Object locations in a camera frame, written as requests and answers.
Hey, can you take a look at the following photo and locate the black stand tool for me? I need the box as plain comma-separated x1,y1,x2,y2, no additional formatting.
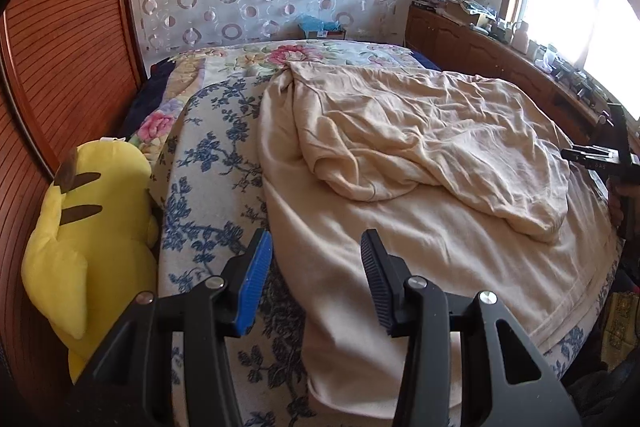
570,72,601,104

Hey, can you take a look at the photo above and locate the yellow patterned cloth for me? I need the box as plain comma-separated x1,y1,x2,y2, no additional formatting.
597,292,640,373

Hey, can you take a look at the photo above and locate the dark cloth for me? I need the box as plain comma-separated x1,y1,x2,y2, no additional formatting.
560,357,640,427

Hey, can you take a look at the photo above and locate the pink floral blanket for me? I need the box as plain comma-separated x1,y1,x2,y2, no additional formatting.
127,39,416,148

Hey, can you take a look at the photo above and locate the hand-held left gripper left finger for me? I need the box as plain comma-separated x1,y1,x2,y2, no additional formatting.
75,228,275,427

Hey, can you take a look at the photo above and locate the beige blanket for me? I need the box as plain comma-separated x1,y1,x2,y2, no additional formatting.
257,59,621,413

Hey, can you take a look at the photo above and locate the yellow plush toy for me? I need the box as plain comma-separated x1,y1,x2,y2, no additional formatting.
21,137,166,385

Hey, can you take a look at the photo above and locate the person's right hand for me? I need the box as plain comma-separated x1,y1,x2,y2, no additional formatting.
607,187,626,230

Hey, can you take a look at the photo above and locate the blue tissue pack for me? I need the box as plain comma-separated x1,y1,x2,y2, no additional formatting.
298,14,347,42

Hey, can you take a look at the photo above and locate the cardboard box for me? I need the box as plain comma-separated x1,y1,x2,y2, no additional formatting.
445,0,476,20

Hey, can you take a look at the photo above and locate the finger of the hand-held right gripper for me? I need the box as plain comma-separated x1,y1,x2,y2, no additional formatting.
561,148,615,172

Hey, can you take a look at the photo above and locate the wooden slatted wardrobe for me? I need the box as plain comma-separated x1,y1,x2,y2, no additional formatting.
0,0,151,408

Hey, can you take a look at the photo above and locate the blue floral bed sheet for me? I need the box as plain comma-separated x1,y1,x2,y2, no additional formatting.
150,74,621,427

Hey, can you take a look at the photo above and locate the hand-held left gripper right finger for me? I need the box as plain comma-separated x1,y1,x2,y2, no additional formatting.
360,228,583,427

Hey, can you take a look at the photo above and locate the long wooden cabinet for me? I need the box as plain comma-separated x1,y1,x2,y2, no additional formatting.
404,2,616,152

